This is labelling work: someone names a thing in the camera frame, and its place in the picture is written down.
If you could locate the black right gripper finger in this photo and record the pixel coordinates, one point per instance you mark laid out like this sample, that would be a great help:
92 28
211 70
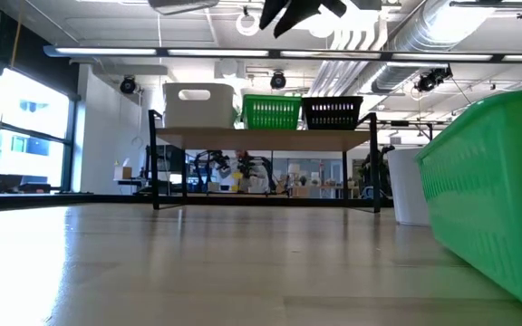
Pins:
274 11
299 13

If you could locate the green slotted plastic basket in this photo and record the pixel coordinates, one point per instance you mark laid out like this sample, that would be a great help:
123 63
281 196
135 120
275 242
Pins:
272 95
272 117
492 204

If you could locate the black background robot arm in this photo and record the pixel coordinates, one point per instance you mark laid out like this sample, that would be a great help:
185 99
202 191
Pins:
213 163

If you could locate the wooden shelf with black legs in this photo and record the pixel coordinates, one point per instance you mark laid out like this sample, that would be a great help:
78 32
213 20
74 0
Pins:
265 140

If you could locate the black ceiling spotlight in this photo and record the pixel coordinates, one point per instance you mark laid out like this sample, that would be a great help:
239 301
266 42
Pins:
428 81
277 80
128 85

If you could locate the long ceiling light bar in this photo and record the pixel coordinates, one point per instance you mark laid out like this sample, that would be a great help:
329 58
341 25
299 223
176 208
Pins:
215 52

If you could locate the person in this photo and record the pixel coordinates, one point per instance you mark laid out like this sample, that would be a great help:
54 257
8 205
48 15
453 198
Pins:
258 181

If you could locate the cardboard box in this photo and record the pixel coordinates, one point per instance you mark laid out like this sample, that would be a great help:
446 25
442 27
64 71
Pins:
123 172

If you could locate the black aluminium crossbar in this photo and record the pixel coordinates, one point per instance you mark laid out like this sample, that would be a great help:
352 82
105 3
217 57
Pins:
107 201

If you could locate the large window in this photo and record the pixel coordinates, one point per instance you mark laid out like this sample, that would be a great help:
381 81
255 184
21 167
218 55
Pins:
30 136

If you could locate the silver ventilation duct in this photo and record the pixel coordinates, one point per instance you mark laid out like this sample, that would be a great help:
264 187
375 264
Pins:
406 68

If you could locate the black background rig frame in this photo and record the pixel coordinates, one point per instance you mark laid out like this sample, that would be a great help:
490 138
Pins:
399 122

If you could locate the black ceiling rail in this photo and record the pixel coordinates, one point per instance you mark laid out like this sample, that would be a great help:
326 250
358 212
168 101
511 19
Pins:
487 3

